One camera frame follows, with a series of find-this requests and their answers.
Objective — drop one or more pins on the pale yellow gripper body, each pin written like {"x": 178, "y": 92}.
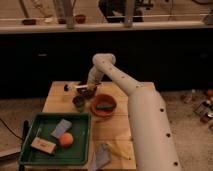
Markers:
{"x": 92, "y": 86}

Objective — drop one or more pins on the white handled brush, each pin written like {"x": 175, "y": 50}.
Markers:
{"x": 68, "y": 87}

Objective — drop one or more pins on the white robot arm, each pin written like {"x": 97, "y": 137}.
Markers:
{"x": 153, "y": 143}

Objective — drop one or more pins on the dark brown bowl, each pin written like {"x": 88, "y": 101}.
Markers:
{"x": 87, "y": 93}

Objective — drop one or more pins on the small dark green cup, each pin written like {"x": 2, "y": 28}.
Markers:
{"x": 79, "y": 103}

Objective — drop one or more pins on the orange bowl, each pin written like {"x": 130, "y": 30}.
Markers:
{"x": 102, "y": 99}

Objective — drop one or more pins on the green cucumber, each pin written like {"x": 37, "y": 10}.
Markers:
{"x": 105, "y": 107}

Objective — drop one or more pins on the grey sponge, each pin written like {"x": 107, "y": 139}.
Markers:
{"x": 61, "y": 128}

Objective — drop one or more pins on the orange fruit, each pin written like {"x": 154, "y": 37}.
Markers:
{"x": 66, "y": 139}

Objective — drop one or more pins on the green plastic tray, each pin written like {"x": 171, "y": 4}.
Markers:
{"x": 42, "y": 126}

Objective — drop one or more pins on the red bowl on shelf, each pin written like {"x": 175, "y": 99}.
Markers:
{"x": 80, "y": 19}

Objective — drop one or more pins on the yellow banana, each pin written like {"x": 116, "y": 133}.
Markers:
{"x": 118, "y": 151}

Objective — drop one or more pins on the grey blue cloth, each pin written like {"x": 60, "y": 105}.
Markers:
{"x": 101, "y": 157}

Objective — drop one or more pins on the wooden block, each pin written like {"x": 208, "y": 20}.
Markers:
{"x": 43, "y": 145}

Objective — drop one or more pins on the dark red dish on shelf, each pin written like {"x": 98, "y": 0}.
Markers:
{"x": 29, "y": 22}

